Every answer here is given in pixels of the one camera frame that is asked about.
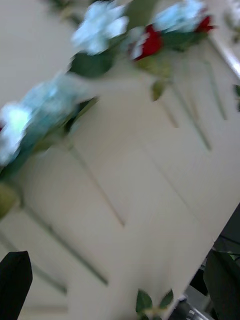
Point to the loose green leaf twig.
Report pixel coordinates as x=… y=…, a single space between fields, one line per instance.
x=56 y=3
x=143 y=301
x=237 y=91

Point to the red rose green stem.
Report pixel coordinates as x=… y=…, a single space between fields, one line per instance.
x=151 y=42
x=205 y=23

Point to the pale blue flower green stem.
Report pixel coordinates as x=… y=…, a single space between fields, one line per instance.
x=177 y=15
x=45 y=107
x=100 y=27

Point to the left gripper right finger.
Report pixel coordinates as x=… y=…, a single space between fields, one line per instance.
x=225 y=287

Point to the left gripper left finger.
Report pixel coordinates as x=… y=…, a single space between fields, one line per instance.
x=13 y=285

